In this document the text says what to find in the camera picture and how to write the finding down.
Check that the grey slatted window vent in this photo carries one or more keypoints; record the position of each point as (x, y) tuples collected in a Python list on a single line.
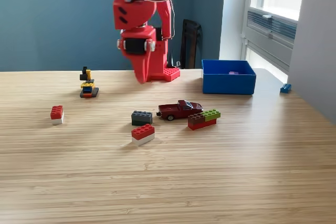
[(275, 26)]

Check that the yellow toy digger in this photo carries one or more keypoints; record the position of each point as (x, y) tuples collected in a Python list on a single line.
[(89, 91)]

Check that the dark folded chair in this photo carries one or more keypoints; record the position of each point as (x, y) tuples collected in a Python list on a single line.
[(190, 40)]

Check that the pink purple brick stack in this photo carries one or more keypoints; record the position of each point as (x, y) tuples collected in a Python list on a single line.
[(233, 73)]

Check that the long red white brick stack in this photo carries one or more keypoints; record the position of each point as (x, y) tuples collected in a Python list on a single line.
[(143, 133)]

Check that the brown green red brick stack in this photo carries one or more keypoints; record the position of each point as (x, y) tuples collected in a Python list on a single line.
[(202, 123)]

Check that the blue plastic bin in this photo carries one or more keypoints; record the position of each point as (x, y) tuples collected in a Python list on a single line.
[(228, 85)]

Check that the black table clamp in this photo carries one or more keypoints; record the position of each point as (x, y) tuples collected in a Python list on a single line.
[(170, 61)]

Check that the small red white brick stack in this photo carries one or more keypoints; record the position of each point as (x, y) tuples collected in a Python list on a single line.
[(56, 112)]

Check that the single blue brick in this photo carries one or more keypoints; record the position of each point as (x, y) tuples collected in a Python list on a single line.
[(285, 88)]

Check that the dark red toy pickup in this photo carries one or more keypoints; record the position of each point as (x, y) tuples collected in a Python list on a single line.
[(179, 111)]

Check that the grey brick stack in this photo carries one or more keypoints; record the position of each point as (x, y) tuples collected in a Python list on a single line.
[(141, 118)]

